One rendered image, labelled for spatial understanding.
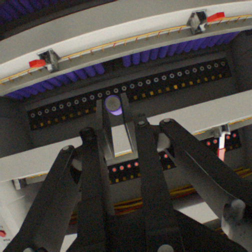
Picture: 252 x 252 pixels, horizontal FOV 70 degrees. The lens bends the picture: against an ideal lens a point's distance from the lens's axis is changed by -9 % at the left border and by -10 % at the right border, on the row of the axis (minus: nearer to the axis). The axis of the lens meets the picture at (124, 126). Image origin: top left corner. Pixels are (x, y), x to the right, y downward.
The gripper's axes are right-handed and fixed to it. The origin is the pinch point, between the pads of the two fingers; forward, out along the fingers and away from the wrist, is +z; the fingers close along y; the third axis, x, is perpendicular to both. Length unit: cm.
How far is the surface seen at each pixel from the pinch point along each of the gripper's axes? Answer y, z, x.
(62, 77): -9.7, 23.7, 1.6
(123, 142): -0.7, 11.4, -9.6
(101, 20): 1.2, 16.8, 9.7
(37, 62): -8.6, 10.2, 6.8
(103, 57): -0.3, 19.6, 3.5
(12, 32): -21.6, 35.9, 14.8
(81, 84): -7.5, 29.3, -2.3
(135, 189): -2.3, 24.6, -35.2
